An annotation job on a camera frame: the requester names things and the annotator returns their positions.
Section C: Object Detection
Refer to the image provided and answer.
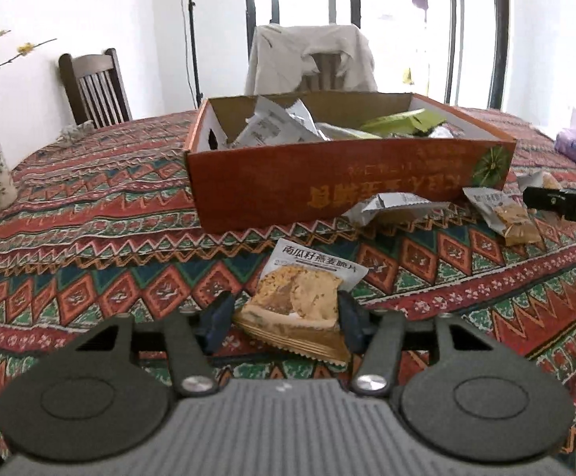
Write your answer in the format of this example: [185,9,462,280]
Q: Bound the white printed snack packet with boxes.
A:
[228,96,323,148]

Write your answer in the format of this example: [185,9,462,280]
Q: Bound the white oat cracker packet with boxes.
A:
[232,237,370,364]
[516,170,564,193]
[463,186,545,247]

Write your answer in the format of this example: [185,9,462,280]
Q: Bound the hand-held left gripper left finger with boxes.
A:
[69,290,236,398]

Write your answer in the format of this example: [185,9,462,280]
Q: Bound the small crumpled grey cloth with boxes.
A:
[60,120,95,138]

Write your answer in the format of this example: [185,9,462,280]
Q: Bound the dark wooden chair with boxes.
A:
[300,52,348,92]
[58,48,134,129]

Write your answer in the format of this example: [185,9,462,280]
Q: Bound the beige jacket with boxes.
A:
[245,24,378,96]

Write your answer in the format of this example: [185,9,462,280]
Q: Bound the black light stand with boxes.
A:
[185,0,204,107]

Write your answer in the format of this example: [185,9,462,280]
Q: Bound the black-framed sliding glass door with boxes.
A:
[243,0,512,110]

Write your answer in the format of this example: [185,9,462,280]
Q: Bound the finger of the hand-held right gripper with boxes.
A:
[522,186,566,210]

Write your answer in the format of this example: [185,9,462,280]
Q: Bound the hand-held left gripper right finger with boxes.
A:
[336,289,507,398]

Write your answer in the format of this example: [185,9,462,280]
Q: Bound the flat silver snack packet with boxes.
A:
[341,191,451,227]

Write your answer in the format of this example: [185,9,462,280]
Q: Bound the yellow flower branches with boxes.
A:
[0,0,58,91]

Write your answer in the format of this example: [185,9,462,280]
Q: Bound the orange cardboard box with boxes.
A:
[185,90,518,235]

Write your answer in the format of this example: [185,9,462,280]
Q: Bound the patterned tablecloth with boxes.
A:
[0,106,576,476]

